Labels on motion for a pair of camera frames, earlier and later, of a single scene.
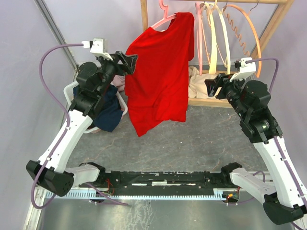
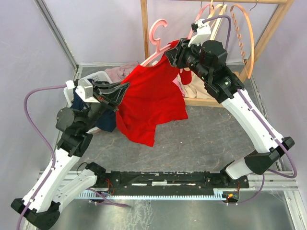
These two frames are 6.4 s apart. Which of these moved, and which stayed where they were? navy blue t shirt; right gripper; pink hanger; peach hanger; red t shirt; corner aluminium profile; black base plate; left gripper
Moved: pink hanger; peach hanger; right gripper; left gripper; red t shirt
Stayed: black base plate; navy blue t shirt; corner aluminium profile
